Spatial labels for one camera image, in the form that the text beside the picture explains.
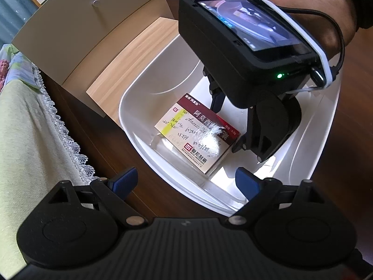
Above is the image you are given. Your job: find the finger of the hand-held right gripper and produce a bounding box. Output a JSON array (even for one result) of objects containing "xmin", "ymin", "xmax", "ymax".
[
  {"xmin": 231, "ymin": 106, "xmax": 289, "ymax": 164},
  {"xmin": 202, "ymin": 67, "xmax": 226, "ymax": 113}
]

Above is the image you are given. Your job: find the beige cabinet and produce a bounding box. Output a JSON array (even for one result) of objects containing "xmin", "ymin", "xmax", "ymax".
[{"xmin": 11, "ymin": 0, "xmax": 175, "ymax": 67}]

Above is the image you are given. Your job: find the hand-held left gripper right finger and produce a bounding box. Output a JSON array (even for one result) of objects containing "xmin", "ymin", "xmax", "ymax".
[{"xmin": 229, "ymin": 167, "xmax": 328, "ymax": 225}]

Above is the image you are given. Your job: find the light wooden side table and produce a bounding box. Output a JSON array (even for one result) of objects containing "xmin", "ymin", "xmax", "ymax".
[{"xmin": 62, "ymin": 17, "xmax": 183, "ymax": 119}]

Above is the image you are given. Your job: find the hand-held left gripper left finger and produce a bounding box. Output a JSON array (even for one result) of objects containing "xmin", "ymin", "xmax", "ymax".
[{"xmin": 48, "ymin": 167, "xmax": 148, "ymax": 227}]

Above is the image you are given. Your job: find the blue-grey curtain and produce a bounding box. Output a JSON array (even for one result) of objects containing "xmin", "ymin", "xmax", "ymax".
[{"xmin": 0, "ymin": 0, "xmax": 41, "ymax": 47}]

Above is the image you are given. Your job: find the black cable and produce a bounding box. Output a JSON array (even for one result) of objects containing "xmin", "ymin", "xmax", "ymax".
[{"xmin": 231, "ymin": 0, "xmax": 346, "ymax": 78}]

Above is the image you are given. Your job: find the red and white medicine box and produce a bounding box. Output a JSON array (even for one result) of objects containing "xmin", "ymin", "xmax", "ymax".
[{"xmin": 154, "ymin": 93, "xmax": 242, "ymax": 175}]

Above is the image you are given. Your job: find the white plastic storage bin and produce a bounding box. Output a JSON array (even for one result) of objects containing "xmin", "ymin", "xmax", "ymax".
[{"xmin": 118, "ymin": 33, "xmax": 341, "ymax": 218}]

